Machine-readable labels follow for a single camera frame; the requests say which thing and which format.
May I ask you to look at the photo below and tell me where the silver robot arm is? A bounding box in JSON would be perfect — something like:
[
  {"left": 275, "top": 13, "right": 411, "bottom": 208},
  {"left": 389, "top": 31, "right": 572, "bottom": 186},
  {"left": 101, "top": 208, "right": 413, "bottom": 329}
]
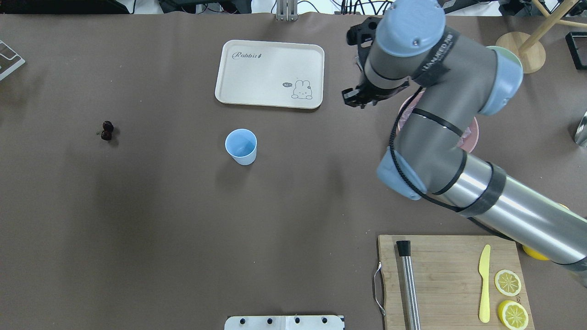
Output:
[{"left": 342, "top": 0, "right": 587, "bottom": 286}]

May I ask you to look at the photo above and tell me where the cream rabbit tray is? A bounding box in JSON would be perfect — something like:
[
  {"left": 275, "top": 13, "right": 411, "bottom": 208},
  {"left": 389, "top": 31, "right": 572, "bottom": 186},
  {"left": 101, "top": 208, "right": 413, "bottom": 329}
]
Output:
[{"left": 215, "top": 40, "right": 325, "bottom": 110}]

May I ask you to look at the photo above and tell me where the yellow plastic knife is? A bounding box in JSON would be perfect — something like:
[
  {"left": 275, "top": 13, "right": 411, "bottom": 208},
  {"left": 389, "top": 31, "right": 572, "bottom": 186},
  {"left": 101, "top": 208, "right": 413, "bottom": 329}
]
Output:
[{"left": 478, "top": 244, "right": 491, "bottom": 324}]

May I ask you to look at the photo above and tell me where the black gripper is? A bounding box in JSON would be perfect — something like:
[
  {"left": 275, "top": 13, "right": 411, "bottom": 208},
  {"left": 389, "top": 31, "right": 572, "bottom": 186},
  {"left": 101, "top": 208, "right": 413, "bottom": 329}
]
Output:
[{"left": 341, "top": 16, "right": 410, "bottom": 109}]

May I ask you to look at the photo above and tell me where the wooden glass stand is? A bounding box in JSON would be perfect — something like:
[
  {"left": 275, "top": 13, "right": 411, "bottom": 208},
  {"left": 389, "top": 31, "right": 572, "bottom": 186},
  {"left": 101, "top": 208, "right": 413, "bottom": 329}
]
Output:
[{"left": 495, "top": 0, "right": 586, "bottom": 74}]

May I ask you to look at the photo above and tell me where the lemon slice upper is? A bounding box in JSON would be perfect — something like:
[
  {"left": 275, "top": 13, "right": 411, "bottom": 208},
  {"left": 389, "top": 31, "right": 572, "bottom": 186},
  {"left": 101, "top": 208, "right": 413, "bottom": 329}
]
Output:
[{"left": 493, "top": 269, "right": 522, "bottom": 297}]

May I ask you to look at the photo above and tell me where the yellow lemon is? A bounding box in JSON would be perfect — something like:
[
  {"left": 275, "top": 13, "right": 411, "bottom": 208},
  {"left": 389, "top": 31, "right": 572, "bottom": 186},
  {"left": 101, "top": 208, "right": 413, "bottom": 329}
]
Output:
[{"left": 522, "top": 246, "right": 549, "bottom": 261}]

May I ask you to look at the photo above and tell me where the dark cherry pair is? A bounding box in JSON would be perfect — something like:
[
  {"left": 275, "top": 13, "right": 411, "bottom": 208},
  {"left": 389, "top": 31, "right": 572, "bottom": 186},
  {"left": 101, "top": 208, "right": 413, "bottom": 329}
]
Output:
[{"left": 99, "top": 121, "right": 115, "bottom": 141}]

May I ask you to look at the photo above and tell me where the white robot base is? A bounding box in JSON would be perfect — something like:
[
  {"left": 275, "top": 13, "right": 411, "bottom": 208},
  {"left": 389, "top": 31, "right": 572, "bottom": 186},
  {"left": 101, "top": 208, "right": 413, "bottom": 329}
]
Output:
[{"left": 224, "top": 315, "right": 346, "bottom": 330}]

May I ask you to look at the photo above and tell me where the steel muddler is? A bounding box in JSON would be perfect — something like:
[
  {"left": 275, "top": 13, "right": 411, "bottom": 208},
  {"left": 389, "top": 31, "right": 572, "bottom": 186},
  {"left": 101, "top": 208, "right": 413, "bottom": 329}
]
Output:
[{"left": 396, "top": 240, "right": 422, "bottom": 330}]

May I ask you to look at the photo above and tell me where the mint green bowl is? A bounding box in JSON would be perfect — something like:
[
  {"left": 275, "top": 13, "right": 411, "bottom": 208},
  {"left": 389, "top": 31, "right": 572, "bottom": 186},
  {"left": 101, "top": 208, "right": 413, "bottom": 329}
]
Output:
[{"left": 486, "top": 45, "right": 523, "bottom": 68}]

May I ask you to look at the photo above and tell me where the wooden cutting board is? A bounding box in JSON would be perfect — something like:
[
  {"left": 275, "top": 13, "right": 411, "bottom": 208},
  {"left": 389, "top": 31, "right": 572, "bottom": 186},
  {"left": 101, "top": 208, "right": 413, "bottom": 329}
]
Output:
[{"left": 377, "top": 235, "right": 531, "bottom": 330}]

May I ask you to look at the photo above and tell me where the lemon slice lower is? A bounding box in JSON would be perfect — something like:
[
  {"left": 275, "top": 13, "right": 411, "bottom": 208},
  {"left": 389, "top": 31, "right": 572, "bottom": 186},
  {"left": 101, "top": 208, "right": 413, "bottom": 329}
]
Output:
[{"left": 498, "top": 300, "right": 530, "bottom": 330}]

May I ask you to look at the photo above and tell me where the lemon slice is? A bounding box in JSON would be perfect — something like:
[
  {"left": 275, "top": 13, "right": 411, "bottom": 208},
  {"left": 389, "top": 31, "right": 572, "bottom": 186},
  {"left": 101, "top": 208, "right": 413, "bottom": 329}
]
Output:
[
  {"left": 498, "top": 300, "right": 530, "bottom": 330},
  {"left": 493, "top": 269, "right": 522, "bottom": 297}
]

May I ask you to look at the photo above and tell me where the light blue plastic cup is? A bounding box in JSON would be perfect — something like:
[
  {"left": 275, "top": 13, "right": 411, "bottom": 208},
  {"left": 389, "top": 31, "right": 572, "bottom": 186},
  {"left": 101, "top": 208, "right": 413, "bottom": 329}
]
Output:
[{"left": 225, "top": 129, "right": 258, "bottom": 166}]

